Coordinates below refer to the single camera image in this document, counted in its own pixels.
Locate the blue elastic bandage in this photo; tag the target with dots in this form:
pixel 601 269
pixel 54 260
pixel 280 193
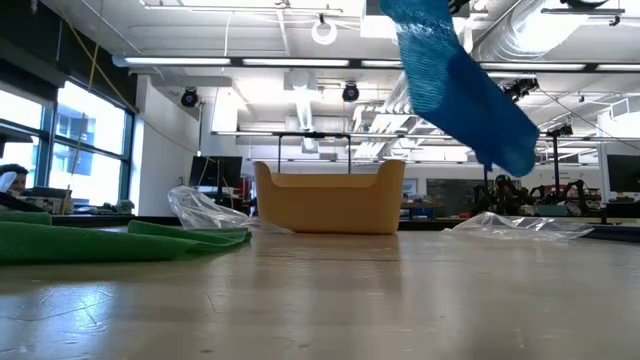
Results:
pixel 450 90

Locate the green elastic bandage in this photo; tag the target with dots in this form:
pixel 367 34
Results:
pixel 75 242

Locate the yellow plastic bin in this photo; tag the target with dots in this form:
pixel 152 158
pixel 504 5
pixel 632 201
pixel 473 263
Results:
pixel 330 205

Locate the black ceiling spotlight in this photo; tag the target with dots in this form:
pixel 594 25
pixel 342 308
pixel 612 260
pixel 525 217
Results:
pixel 189 98
pixel 350 92

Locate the black computer monitor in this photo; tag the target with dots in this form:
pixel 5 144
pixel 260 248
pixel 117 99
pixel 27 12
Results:
pixel 215 171
pixel 625 172

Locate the clear plastic bag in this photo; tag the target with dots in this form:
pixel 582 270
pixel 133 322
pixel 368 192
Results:
pixel 200 210
pixel 515 227

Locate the black background robot arms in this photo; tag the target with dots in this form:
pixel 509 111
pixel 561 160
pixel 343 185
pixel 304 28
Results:
pixel 505 195

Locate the black ceiling track light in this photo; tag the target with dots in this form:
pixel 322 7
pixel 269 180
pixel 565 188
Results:
pixel 520 89

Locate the person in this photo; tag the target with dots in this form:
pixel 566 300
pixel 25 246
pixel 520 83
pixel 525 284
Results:
pixel 12 175

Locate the black background rig frame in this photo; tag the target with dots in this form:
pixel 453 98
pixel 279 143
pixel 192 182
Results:
pixel 312 134
pixel 555 160

